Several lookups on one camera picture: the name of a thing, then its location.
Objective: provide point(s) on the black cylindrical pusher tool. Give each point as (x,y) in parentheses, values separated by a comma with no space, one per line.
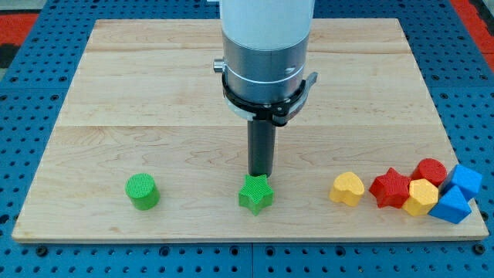
(261,146)

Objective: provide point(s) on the blue triangle block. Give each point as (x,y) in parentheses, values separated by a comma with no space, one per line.
(451,207)

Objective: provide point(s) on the wooden board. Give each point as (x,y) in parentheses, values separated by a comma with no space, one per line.
(144,99)

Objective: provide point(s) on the green cylinder block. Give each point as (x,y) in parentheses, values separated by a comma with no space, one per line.
(142,191)

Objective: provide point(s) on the yellow hexagon block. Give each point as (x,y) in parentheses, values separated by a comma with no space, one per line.
(423,196)

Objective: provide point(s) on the blue cube block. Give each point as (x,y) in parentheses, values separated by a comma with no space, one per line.
(467,180)

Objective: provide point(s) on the yellow heart block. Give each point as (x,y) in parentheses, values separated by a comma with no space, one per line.
(347,188)

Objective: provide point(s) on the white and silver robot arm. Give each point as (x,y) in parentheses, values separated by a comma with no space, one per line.
(264,44)

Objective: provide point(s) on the red star block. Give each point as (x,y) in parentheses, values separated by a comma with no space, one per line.
(390,189)

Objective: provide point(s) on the red cylinder block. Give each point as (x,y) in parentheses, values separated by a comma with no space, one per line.
(430,169)

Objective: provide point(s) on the green star block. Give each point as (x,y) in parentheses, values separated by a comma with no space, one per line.
(256,193)

